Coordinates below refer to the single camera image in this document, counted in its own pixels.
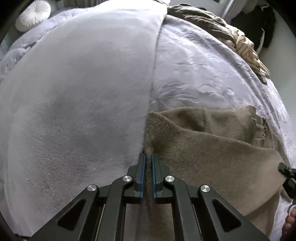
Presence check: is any person's right hand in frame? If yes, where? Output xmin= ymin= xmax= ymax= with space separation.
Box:
xmin=282 ymin=203 xmax=296 ymax=234

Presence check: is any lavender embossed bedspread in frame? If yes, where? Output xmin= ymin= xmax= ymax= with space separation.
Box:
xmin=150 ymin=16 xmax=295 ymax=240

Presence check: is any brown and cream clothes pile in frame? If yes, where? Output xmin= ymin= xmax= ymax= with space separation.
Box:
xmin=168 ymin=4 xmax=270 ymax=84

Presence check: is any black hanging garment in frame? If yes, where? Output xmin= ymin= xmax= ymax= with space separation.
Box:
xmin=231 ymin=4 xmax=276 ymax=50

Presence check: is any round white pleated cushion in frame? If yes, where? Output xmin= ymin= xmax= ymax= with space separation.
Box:
xmin=15 ymin=1 xmax=51 ymax=33

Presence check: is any taupe knit sweater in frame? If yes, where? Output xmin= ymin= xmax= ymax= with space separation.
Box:
xmin=128 ymin=106 xmax=288 ymax=235

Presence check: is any lavender fleece blanket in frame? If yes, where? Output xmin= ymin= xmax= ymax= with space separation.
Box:
xmin=1 ymin=1 xmax=167 ymax=235

